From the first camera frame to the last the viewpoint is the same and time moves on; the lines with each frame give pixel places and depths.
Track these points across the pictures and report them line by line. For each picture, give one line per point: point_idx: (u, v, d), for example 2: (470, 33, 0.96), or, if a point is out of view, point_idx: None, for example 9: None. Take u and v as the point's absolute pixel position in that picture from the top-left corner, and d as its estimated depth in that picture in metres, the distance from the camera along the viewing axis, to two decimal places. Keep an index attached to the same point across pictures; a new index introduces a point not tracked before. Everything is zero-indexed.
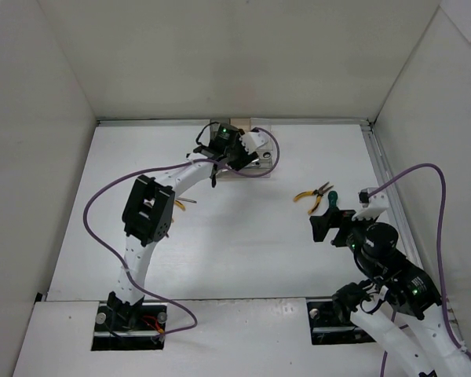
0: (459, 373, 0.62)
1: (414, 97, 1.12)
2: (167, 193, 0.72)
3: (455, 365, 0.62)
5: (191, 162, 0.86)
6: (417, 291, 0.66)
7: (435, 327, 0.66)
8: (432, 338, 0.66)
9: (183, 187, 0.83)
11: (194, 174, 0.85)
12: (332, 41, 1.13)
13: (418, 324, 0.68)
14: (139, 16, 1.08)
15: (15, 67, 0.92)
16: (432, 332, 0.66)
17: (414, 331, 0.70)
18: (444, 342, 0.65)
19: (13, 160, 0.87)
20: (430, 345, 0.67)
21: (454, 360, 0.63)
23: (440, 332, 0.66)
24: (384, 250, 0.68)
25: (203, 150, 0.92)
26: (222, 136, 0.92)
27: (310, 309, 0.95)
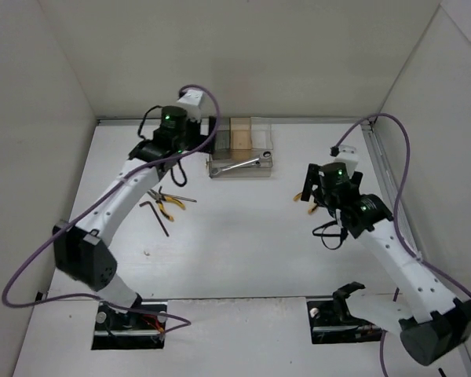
0: (418, 279, 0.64)
1: (419, 94, 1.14)
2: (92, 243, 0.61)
3: (414, 274, 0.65)
5: (123, 181, 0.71)
6: (366, 207, 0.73)
7: (388, 240, 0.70)
8: (388, 252, 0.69)
9: (122, 214, 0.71)
11: (130, 193, 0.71)
12: (337, 35, 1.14)
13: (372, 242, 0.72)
14: (140, 15, 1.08)
15: (22, 71, 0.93)
16: (386, 244, 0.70)
17: (370, 250, 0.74)
18: (399, 254, 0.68)
19: (14, 162, 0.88)
20: (388, 260, 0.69)
21: (414, 270, 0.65)
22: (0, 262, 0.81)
23: (393, 244, 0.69)
24: (330, 178, 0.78)
25: (145, 147, 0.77)
26: (166, 125, 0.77)
27: (310, 308, 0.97)
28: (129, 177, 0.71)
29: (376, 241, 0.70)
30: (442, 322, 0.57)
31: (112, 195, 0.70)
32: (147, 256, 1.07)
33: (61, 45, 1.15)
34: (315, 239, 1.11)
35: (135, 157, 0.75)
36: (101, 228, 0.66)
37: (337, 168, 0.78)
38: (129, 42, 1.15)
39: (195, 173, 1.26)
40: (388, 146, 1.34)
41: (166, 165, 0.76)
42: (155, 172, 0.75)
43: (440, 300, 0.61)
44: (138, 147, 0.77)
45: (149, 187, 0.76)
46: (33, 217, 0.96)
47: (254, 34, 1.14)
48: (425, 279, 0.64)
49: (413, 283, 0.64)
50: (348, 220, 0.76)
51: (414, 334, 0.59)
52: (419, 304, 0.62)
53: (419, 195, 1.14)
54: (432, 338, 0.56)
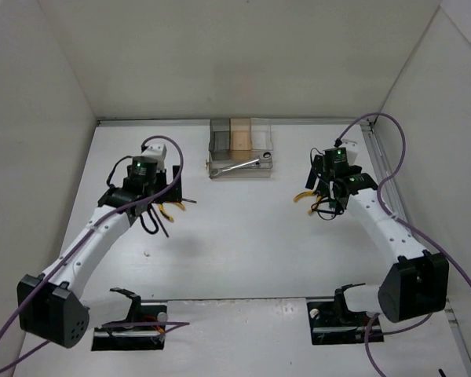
0: (389, 231, 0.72)
1: (418, 95, 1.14)
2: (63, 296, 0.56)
3: (389, 228, 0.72)
5: (93, 228, 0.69)
6: (355, 179, 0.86)
7: (369, 203, 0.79)
8: (367, 211, 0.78)
9: (92, 263, 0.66)
11: (102, 241, 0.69)
12: (336, 36, 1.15)
13: (355, 204, 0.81)
14: (140, 16, 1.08)
15: (22, 71, 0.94)
16: (366, 205, 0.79)
17: (356, 214, 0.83)
18: (377, 212, 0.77)
19: (14, 163, 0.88)
20: (368, 221, 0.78)
21: (388, 225, 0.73)
22: (0, 262, 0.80)
23: (373, 204, 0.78)
24: (330, 156, 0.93)
25: (114, 193, 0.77)
26: (137, 172, 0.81)
27: (310, 309, 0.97)
28: (100, 225, 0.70)
29: (359, 203, 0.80)
30: (407, 265, 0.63)
31: (82, 244, 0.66)
32: (147, 257, 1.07)
33: (61, 45, 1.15)
34: (315, 239, 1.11)
35: (104, 203, 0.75)
36: (71, 280, 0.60)
37: (337, 149, 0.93)
38: (130, 43, 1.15)
39: (195, 174, 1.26)
40: (388, 147, 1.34)
41: (136, 210, 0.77)
42: (126, 217, 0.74)
43: (410, 250, 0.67)
44: (107, 194, 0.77)
45: (118, 234, 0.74)
46: (33, 217, 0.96)
47: (254, 35, 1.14)
48: (399, 232, 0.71)
49: (386, 236, 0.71)
50: (339, 190, 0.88)
51: (386, 285, 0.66)
52: (391, 253, 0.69)
53: (418, 195, 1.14)
54: (398, 280, 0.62)
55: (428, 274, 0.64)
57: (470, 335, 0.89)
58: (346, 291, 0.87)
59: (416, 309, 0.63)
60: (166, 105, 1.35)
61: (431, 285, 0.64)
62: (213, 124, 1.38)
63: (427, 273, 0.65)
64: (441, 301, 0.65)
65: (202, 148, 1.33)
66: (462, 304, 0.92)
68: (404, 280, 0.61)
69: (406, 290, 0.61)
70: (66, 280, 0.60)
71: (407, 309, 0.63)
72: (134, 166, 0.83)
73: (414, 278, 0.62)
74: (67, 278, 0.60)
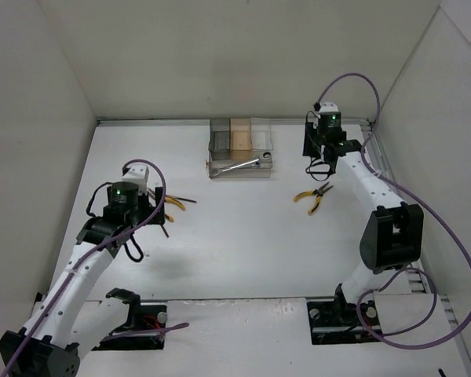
0: (372, 187, 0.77)
1: (418, 95, 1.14)
2: (45, 354, 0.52)
3: (372, 183, 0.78)
5: (73, 271, 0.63)
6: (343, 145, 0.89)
7: (355, 162, 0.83)
8: (353, 170, 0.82)
9: (76, 310, 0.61)
11: (84, 284, 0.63)
12: (336, 36, 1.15)
13: (343, 163, 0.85)
14: (140, 15, 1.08)
15: (21, 71, 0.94)
16: (352, 165, 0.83)
17: (343, 176, 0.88)
18: (362, 170, 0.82)
19: (14, 163, 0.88)
20: (353, 178, 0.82)
21: (370, 181, 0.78)
22: None
23: (358, 164, 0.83)
24: (326, 119, 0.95)
25: (94, 225, 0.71)
26: (118, 199, 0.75)
27: (310, 309, 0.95)
28: (79, 266, 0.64)
29: (345, 162, 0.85)
30: (385, 213, 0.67)
31: (62, 291, 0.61)
32: (147, 257, 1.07)
33: (61, 45, 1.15)
34: (315, 239, 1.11)
35: (83, 239, 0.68)
36: (54, 334, 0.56)
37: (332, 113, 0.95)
38: (131, 42, 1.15)
39: (194, 174, 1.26)
40: (388, 147, 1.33)
41: (118, 242, 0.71)
42: (108, 253, 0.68)
43: (388, 201, 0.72)
44: (87, 225, 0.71)
45: (104, 271, 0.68)
46: (32, 217, 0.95)
47: (254, 35, 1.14)
48: (380, 188, 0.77)
49: (368, 189, 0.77)
50: (329, 155, 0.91)
51: (366, 238, 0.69)
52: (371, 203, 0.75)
53: (419, 195, 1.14)
54: (374, 225, 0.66)
55: (405, 222, 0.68)
57: None
58: (345, 288, 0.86)
59: (394, 255, 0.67)
60: (167, 105, 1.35)
61: (407, 233, 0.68)
62: (213, 124, 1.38)
63: (405, 224, 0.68)
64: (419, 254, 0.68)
65: (202, 148, 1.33)
66: (462, 304, 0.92)
68: (381, 225, 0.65)
69: (381, 236, 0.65)
70: (48, 333, 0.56)
71: (385, 255, 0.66)
72: (115, 193, 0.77)
73: (391, 224, 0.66)
74: (50, 331, 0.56)
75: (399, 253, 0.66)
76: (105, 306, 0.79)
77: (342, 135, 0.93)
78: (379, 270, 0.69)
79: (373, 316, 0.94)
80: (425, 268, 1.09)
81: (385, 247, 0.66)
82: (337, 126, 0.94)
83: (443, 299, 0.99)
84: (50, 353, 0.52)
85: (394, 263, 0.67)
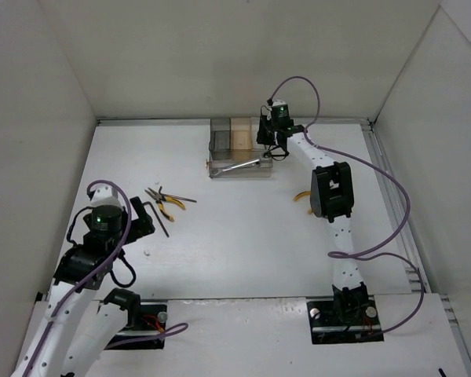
0: (313, 155, 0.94)
1: (418, 94, 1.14)
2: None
3: (313, 152, 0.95)
5: (52, 319, 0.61)
6: (291, 129, 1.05)
7: (299, 140, 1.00)
8: (298, 145, 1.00)
9: (61, 354, 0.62)
11: (66, 329, 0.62)
12: (337, 35, 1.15)
13: (291, 142, 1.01)
14: (140, 15, 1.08)
15: (22, 71, 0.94)
16: (298, 142, 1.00)
17: (293, 152, 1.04)
18: (304, 145, 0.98)
19: (15, 162, 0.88)
20: (300, 152, 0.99)
21: (312, 151, 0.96)
22: None
23: (302, 141, 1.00)
24: (275, 111, 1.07)
25: (73, 257, 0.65)
26: (98, 227, 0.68)
27: (310, 309, 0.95)
28: (59, 312, 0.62)
29: (291, 142, 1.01)
30: (323, 171, 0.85)
31: (44, 341, 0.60)
32: (147, 256, 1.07)
33: (61, 44, 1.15)
34: (314, 238, 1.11)
35: (61, 279, 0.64)
36: None
37: (281, 104, 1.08)
38: (131, 42, 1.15)
39: (195, 173, 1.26)
40: (388, 147, 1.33)
41: (100, 275, 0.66)
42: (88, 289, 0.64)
43: (326, 163, 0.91)
44: (65, 258, 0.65)
45: (86, 306, 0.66)
46: (32, 217, 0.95)
47: (254, 34, 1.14)
48: (319, 155, 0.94)
49: (310, 157, 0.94)
50: (281, 140, 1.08)
51: (313, 193, 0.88)
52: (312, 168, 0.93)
53: (419, 195, 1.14)
54: (317, 184, 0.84)
55: (340, 177, 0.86)
57: (470, 336, 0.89)
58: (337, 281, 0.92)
59: (334, 203, 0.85)
60: (166, 104, 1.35)
61: (343, 185, 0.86)
62: (213, 123, 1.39)
63: (338, 177, 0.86)
64: (352, 195, 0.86)
65: (202, 148, 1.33)
66: (463, 304, 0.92)
68: (321, 181, 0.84)
69: (323, 189, 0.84)
70: None
71: (329, 203, 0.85)
72: (95, 219, 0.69)
73: (327, 177, 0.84)
74: None
75: (338, 199, 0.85)
76: (102, 316, 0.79)
77: (290, 122, 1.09)
78: (330, 217, 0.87)
79: (373, 316, 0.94)
80: (425, 269, 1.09)
81: (327, 198, 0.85)
82: (285, 115, 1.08)
83: (443, 299, 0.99)
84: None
85: (336, 210, 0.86)
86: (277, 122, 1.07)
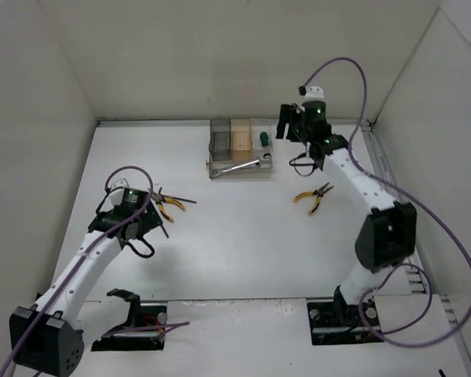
0: (362, 185, 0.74)
1: (418, 95, 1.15)
2: (58, 327, 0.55)
3: (361, 182, 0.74)
5: (84, 255, 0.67)
6: (329, 141, 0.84)
7: (343, 161, 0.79)
8: (342, 169, 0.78)
9: (85, 292, 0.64)
11: (94, 267, 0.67)
12: (336, 37, 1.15)
13: (329, 161, 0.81)
14: (139, 16, 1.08)
15: (22, 71, 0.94)
16: (341, 164, 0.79)
17: (330, 174, 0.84)
18: (349, 169, 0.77)
19: (15, 163, 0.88)
20: (342, 177, 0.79)
21: (360, 181, 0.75)
22: None
23: (346, 162, 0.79)
24: (310, 113, 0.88)
25: (104, 218, 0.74)
26: (129, 199, 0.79)
27: (310, 309, 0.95)
28: (91, 250, 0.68)
29: (333, 162, 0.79)
30: (380, 214, 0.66)
31: (74, 272, 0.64)
32: (148, 257, 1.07)
33: (61, 45, 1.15)
34: (315, 239, 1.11)
35: (95, 229, 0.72)
36: (65, 309, 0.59)
37: (316, 107, 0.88)
38: (130, 43, 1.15)
39: (195, 174, 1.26)
40: (388, 148, 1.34)
41: (125, 234, 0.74)
42: (117, 241, 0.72)
43: (381, 201, 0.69)
44: (97, 219, 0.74)
45: (111, 258, 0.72)
46: (32, 218, 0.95)
47: (254, 36, 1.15)
48: (371, 188, 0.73)
49: (359, 188, 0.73)
50: (314, 153, 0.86)
51: (363, 239, 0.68)
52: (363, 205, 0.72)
53: (419, 196, 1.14)
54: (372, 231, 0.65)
55: (400, 221, 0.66)
57: (470, 336, 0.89)
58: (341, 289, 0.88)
59: (391, 254, 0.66)
60: (166, 105, 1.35)
61: (403, 232, 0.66)
62: (213, 124, 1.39)
63: (399, 224, 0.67)
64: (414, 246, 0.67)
65: (202, 149, 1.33)
66: (463, 305, 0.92)
68: (376, 227, 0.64)
69: (379, 238, 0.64)
70: (59, 309, 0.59)
71: (383, 254, 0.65)
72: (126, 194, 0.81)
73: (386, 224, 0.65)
74: (61, 307, 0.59)
75: (397, 250, 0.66)
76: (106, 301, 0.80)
77: (328, 129, 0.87)
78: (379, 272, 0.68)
79: (373, 317, 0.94)
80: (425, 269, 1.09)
81: (382, 248, 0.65)
82: (321, 119, 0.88)
83: (443, 300, 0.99)
84: (63, 326, 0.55)
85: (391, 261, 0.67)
86: (311, 125, 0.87)
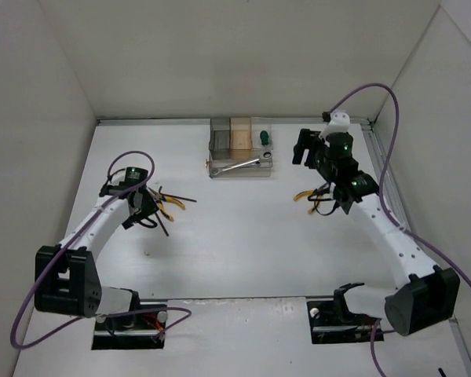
0: (397, 243, 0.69)
1: (418, 94, 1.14)
2: (82, 259, 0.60)
3: (397, 240, 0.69)
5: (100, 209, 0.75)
6: (357, 184, 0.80)
7: (374, 211, 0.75)
8: (374, 220, 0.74)
9: (100, 239, 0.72)
11: (109, 220, 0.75)
12: (336, 35, 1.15)
13: (359, 208, 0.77)
14: (139, 15, 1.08)
15: (22, 71, 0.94)
16: (372, 214, 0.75)
17: (360, 222, 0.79)
18: (382, 222, 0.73)
19: (15, 162, 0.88)
20: (374, 229, 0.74)
21: (396, 237, 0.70)
22: None
23: (378, 214, 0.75)
24: (336, 150, 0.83)
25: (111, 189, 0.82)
26: (131, 176, 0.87)
27: (310, 308, 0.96)
28: (105, 206, 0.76)
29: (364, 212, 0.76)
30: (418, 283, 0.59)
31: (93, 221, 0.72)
32: (147, 256, 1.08)
33: (61, 44, 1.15)
34: (314, 238, 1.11)
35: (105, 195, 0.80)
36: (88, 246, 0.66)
37: (344, 143, 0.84)
38: (130, 42, 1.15)
39: (195, 173, 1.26)
40: (388, 147, 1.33)
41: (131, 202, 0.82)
42: (126, 203, 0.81)
43: (420, 267, 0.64)
44: (105, 190, 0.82)
45: (121, 217, 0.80)
46: (32, 217, 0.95)
47: (254, 34, 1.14)
48: (409, 247, 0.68)
49: (393, 248, 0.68)
50: (341, 195, 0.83)
51: (396, 304, 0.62)
52: (398, 267, 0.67)
53: (419, 195, 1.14)
54: (410, 302, 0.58)
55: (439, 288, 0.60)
57: (469, 335, 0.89)
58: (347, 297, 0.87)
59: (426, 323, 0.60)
60: (166, 104, 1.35)
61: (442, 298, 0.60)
62: (213, 123, 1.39)
63: (438, 291, 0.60)
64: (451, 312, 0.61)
65: (202, 148, 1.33)
66: (463, 304, 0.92)
68: (415, 299, 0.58)
69: (417, 309, 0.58)
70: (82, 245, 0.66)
71: (419, 323, 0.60)
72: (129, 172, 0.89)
73: (426, 294, 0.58)
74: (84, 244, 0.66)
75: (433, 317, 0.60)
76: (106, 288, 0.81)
77: (354, 166, 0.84)
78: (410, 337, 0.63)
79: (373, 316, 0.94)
80: None
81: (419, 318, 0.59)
82: (347, 156, 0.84)
83: None
84: (86, 259, 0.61)
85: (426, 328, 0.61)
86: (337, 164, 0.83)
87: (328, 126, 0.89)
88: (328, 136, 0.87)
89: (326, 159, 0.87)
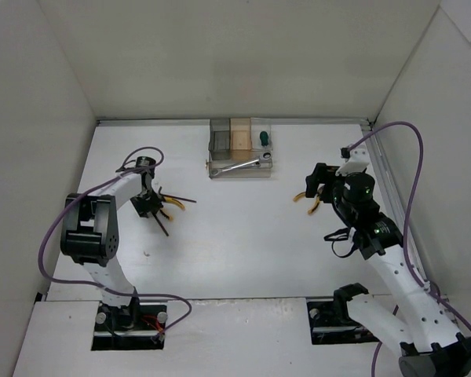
0: (420, 305, 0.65)
1: (418, 95, 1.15)
2: (107, 200, 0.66)
3: (421, 303, 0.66)
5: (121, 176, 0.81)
6: (379, 231, 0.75)
7: (397, 266, 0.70)
8: (396, 276, 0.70)
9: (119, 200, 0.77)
11: (128, 184, 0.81)
12: (336, 36, 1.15)
13: (381, 261, 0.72)
14: (140, 16, 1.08)
15: (21, 71, 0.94)
16: (395, 270, 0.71)
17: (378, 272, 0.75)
18: (406, 280, 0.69)
19: (14, 163, 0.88)
20: (395, 285, 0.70)
21: (419, 299, 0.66)
22: None
23: (401, 270, 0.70)
24: (358, 194, 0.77)
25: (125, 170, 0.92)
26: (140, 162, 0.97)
27: (310, 309, 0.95)
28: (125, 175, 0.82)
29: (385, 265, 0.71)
30: (442, 354, 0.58)
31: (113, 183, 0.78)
32: (147, 256, 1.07)
33: (61, 44, 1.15)
34: (314, 239, 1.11)
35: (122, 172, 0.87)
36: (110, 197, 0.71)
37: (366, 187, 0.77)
38: (132, 43, 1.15)
39: (195, 174, 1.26)
40: (388, 147, 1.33)
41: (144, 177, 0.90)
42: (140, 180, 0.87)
43: (443, 334, 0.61)
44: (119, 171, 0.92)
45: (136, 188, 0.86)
46: (32, 218, 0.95)
47: (254, 35, 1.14)
48: (432, 312, 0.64)
49: (417, 311, 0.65)
50: (360, 240, 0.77)
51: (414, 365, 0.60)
52: (419, 331, 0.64)
53: (418, 195, 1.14)
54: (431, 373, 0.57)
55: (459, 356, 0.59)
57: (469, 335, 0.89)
58: (350, 307, 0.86)
59: None
60: (166, 104, 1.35)
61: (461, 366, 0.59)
62: (213, 124, 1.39)
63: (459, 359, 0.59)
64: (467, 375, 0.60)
65: (202, 148, 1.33)
66: (462, 303, 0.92)
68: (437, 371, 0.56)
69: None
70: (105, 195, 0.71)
71: None
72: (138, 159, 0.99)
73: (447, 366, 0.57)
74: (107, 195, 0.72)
75: None
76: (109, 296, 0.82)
77: (375, 209, 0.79)
78: None
79: None
80: (425, 269, 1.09)
81: None
82: (369, 199, 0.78)
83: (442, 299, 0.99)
84: (111, 200, 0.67)
85: None
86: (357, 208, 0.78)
87: (347, 162, 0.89)
88: (348, 176, 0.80)
89: (345, 200, 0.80)
